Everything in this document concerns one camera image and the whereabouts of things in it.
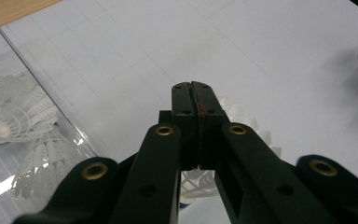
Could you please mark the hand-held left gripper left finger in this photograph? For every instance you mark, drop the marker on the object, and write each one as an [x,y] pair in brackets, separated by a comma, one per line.
[158,174]

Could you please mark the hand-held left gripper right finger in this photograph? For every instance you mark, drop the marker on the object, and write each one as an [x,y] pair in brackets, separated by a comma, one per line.
[248,174]

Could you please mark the white feather shuttlecock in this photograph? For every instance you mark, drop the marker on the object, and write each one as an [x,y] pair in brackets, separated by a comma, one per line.
[34,105]
[43,158]
[199,183]

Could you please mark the clear plastic tray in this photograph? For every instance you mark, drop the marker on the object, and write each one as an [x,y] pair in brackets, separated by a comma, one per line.
[0,62]

